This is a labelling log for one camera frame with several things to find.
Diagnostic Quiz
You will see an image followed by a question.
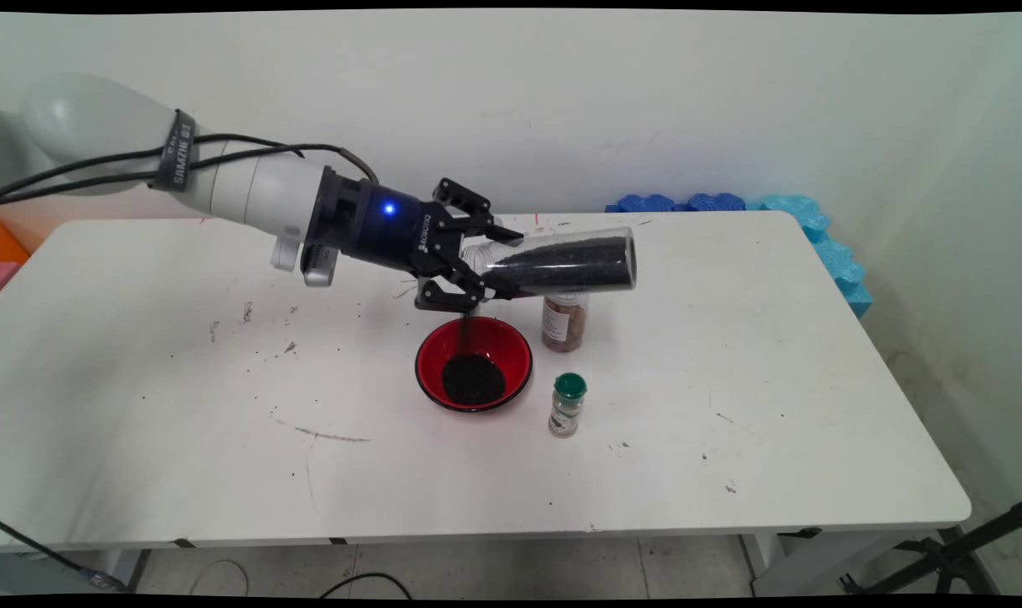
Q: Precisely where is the clear jar of black seeds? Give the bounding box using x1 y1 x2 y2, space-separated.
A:
460 226 639 296

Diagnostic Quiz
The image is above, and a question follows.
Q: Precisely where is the grey floor cable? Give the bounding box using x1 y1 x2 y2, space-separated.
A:
190 558 251 597

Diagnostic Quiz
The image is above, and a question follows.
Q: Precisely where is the black tripod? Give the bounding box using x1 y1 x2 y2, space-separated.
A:
840 500 1022 596

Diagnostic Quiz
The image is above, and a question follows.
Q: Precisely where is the white table leg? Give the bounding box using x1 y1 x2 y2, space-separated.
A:
97 549 146 594
741 528 968 596

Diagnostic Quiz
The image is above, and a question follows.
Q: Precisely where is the white-lidded jar of brown snacks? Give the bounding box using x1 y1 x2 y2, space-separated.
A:
541 291 590 354

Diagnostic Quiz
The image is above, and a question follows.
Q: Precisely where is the light blue foam mat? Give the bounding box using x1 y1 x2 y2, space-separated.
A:
747 194 873 320

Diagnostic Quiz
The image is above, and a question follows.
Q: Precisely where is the green-capped spice bottle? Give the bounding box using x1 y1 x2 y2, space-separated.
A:
548 372 588 438

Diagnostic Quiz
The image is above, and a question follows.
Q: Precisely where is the black cable with grey plug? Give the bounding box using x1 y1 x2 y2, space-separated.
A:
0 143 380 206

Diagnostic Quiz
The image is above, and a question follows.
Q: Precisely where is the black hanging cable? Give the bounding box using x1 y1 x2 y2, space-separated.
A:
0 517 130 593

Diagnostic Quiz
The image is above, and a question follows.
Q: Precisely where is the black velcro strap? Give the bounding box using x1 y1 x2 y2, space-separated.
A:
149 110 198 193

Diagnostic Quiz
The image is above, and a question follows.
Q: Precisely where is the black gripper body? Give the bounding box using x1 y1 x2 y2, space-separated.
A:
311 166 446 274

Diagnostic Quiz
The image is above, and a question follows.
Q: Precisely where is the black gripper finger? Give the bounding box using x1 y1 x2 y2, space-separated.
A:
413 260 522 314
432 176 525 247

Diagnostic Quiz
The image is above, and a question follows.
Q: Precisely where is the orange foam block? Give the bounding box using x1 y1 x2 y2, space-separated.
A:
0 220 33 266

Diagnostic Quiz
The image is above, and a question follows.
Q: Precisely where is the black floor cable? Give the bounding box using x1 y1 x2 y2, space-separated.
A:
319 572 412 599

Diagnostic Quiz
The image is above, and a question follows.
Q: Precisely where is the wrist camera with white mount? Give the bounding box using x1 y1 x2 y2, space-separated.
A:
272 232 340 288

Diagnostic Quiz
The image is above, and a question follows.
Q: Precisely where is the red bowl with black rim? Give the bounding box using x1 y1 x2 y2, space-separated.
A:
415 316 534 414

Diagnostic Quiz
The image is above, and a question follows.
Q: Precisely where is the black seed pile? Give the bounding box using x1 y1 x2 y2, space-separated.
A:
441 352 508 407

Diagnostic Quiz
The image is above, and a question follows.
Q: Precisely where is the black camera cable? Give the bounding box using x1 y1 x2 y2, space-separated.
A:
0 133 307 199

